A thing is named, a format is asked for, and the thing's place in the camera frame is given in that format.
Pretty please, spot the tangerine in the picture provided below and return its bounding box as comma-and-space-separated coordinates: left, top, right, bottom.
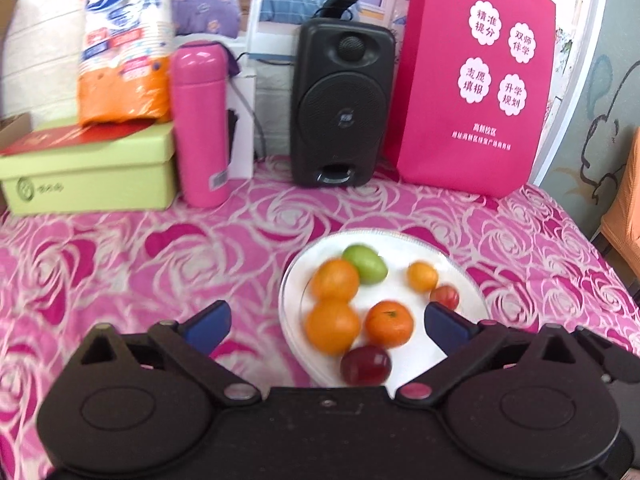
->
363, 300, 414, 349

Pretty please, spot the green fruit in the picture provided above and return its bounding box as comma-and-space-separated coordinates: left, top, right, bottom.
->
342, 244, 388, 285

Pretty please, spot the large orange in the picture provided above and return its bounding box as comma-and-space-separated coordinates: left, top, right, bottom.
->
303, 299, 361, 356

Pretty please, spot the white round plate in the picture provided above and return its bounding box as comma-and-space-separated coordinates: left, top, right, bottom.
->
279, 229, 489, 394

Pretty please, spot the small red fruit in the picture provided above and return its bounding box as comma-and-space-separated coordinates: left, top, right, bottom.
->
430, 284, 460, 311

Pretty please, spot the small yellow-orange fruit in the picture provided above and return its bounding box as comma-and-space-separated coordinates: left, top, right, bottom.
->
406, 261, 439, 294

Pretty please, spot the dark red plum on plate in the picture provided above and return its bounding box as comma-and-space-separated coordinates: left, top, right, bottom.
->
340, 344, 392, 387

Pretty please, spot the pink floral tablecloth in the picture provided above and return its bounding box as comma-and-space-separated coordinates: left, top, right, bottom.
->
1, 157, 639, 479

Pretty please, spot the orange on plate far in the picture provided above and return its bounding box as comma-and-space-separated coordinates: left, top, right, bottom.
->
309, 258, 360, 301

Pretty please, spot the green shoe box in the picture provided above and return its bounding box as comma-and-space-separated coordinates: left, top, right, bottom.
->
1, 119, 178, 216

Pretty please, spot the orange chair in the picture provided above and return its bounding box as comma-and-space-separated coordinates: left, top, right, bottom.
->
600, 130, 640, 278

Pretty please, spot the red flat folder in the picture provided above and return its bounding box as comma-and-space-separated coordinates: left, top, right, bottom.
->
1, 119, 155, 156

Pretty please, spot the white box behind thermos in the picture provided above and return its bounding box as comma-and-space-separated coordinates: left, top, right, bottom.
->
227, 67, 257, 180

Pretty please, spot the pink tote bag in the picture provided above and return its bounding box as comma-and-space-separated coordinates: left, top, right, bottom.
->
383, 0, 555, 198

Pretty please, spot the pink thermos bottle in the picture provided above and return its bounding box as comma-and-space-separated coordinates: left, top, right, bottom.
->
169, 41, 230, 208

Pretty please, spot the cardboard box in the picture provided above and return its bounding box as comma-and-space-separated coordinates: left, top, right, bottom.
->
0, 113, 32, 150

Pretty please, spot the black speaker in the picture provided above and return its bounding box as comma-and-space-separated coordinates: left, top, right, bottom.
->
290, 0, 396, 188

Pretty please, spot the paper cup pack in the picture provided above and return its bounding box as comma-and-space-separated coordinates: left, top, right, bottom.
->
77, 0, 175, 125

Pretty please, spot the black speaker cable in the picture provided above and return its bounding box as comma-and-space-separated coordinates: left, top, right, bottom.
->
219, 41, 296, 164

